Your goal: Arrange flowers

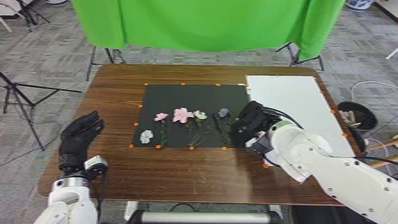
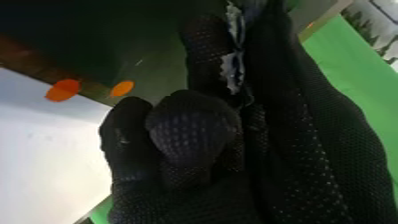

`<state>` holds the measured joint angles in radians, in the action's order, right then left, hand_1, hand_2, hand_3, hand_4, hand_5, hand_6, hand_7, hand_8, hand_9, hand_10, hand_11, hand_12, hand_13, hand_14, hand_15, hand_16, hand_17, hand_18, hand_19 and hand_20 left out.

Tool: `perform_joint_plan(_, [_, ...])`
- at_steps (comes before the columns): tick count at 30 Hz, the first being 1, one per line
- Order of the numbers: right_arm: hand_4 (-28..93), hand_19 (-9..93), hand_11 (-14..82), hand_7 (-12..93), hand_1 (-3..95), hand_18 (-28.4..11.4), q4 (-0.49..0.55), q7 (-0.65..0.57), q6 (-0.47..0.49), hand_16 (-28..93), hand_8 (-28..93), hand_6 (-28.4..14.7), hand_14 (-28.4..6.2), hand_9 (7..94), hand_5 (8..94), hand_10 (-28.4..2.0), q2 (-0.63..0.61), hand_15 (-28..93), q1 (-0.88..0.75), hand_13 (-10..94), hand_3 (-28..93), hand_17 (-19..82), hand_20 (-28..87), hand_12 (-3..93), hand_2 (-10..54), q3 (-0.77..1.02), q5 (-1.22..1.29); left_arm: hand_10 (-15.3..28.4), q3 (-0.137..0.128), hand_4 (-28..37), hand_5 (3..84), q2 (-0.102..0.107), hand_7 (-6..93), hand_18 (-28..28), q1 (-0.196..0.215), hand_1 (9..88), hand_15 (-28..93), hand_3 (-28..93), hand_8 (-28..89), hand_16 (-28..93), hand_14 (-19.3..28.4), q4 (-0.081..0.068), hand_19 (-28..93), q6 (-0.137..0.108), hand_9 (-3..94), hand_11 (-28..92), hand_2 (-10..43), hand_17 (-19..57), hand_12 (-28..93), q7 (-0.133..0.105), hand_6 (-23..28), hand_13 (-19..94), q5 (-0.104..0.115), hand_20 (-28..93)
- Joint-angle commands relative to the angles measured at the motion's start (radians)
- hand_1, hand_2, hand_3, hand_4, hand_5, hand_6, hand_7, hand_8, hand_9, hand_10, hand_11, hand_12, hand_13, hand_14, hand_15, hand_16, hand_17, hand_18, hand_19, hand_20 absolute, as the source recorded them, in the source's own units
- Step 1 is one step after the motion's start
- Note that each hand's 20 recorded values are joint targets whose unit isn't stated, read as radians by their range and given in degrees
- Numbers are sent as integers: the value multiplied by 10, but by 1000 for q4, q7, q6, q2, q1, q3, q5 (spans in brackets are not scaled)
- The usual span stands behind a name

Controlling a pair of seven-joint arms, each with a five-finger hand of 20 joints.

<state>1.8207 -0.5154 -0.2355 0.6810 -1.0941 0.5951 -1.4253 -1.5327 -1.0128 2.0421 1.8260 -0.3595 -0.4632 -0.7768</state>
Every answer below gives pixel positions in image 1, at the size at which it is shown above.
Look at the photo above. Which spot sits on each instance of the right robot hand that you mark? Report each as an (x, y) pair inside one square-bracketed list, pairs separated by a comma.
[(250, 121)]

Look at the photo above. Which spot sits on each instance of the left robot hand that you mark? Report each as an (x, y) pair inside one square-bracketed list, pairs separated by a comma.
[(77, 136)]

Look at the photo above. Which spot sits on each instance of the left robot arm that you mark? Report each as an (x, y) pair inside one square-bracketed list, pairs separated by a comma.
[(68, 200)]

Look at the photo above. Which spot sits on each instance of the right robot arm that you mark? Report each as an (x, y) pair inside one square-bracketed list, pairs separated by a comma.
[(331, 170)]

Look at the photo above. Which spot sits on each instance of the blue flower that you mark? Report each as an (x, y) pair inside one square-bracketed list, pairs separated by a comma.
[(223, 112)]

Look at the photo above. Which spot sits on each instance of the long-stemmed white flower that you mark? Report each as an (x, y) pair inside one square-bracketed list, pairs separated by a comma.
[(202, 115)]

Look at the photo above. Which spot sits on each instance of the white sheet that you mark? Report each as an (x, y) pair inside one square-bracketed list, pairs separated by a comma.
[(291, 96)]

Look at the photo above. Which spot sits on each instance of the large pink flower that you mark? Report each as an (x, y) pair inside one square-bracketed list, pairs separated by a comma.
[(182, 115)]

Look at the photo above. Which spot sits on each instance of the short white flower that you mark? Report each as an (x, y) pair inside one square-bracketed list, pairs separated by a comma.
[(147, 136)]

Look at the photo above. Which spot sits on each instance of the dark mat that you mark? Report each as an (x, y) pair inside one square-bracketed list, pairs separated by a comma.
[(189, 96)]

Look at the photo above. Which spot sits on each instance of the black tripod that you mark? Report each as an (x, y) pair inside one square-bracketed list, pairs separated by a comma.
[(24, 100)]

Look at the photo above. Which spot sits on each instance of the small pink flower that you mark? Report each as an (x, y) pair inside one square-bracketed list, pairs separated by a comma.
[(161, 116)]

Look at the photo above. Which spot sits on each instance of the black round bin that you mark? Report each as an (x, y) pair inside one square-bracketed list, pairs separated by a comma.
[(358, 115)]

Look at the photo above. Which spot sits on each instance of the black cloth stand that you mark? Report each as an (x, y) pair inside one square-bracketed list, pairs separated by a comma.
[(93, 61), (294, 55)]

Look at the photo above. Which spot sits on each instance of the pale grey bar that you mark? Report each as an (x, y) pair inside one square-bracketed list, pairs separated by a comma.
[(205, 217)]

